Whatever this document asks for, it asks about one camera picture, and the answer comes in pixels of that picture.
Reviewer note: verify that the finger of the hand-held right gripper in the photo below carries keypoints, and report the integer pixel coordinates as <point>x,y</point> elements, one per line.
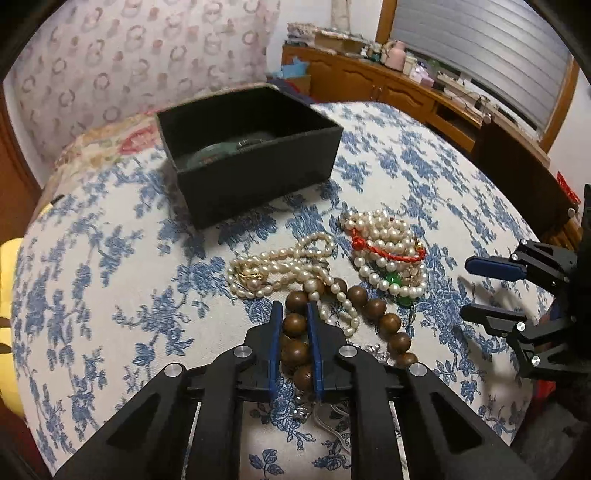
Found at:
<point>494,268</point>
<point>489,318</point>

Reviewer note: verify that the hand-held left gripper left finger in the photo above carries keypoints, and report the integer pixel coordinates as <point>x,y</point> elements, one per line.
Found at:
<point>276,332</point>

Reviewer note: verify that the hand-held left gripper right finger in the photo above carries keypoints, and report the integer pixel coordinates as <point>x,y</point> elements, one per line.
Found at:
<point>314,341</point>

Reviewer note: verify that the green pendant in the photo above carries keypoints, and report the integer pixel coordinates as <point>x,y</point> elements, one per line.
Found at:
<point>393,279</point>

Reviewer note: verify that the black jewelry box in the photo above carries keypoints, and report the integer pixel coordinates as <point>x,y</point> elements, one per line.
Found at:
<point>258,184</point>

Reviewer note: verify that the dark chair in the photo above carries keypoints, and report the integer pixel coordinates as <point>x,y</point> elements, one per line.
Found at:
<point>521,175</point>

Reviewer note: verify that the blue floral tablecloth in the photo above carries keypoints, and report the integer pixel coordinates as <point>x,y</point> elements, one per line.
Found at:
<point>115,277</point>

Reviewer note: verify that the green jade bangle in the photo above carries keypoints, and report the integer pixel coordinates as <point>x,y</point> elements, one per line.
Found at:
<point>207,154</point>

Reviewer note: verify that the wooden cabinet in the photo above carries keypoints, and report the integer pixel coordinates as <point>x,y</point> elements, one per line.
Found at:
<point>397,90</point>

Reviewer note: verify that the pink tissue box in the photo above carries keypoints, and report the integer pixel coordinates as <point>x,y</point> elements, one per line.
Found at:
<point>425,76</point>

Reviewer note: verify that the grey window blind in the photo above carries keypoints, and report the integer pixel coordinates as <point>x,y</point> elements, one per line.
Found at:
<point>485,50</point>

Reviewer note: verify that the pink thermos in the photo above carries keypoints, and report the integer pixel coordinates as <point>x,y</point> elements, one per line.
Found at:
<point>395,55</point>

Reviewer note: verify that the floral bed blanket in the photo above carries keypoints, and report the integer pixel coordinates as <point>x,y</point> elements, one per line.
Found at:
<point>101,143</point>

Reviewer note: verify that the blue plastic bag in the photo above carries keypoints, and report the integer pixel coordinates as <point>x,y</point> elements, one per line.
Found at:
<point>291,74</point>

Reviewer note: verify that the cardboard box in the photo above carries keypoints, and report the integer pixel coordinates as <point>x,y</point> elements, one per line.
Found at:
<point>339,42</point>

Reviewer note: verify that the pile of folded cloths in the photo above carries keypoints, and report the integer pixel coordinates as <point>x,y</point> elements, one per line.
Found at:
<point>302,34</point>

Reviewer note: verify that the circle patterned curtain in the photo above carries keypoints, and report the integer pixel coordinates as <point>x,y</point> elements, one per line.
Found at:
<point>138,55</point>

